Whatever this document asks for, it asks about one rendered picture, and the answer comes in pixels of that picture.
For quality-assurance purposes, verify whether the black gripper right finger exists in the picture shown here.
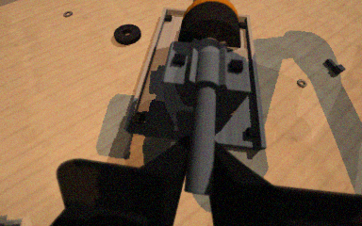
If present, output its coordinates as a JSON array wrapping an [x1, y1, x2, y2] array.
[[209, 141, 362, 226]]

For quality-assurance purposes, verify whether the grey metal shaft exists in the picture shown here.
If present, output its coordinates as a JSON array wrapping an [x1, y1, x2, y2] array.
[[184, 83, 216, 196]]

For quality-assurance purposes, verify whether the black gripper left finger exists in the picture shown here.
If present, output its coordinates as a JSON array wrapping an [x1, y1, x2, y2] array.
[[56, 136, 190, 226]]

